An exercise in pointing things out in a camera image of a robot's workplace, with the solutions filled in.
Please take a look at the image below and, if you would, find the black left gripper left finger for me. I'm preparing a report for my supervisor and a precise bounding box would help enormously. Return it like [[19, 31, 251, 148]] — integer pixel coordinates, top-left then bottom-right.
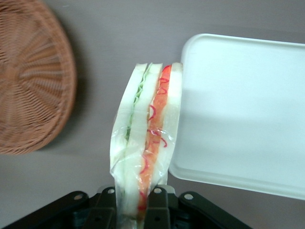
[[0, 187, 119, 229]]

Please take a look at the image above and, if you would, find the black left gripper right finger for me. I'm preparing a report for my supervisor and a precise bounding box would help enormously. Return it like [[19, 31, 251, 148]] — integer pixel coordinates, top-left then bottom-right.
[[144, 185, 253, 229]]

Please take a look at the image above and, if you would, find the plastic sandwich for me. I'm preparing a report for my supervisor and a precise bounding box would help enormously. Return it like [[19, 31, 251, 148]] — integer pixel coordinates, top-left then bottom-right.
[[109, 62, 184, 229]]

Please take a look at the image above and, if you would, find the white plastic tray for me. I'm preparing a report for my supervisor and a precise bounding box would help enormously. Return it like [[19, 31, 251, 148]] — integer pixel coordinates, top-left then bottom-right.
[[168, 33, 305, 201]]

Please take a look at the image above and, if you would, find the large brown wicker basket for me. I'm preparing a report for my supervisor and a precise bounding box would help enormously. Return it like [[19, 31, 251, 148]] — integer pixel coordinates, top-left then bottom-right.
[[0, 0, 78, 155]]

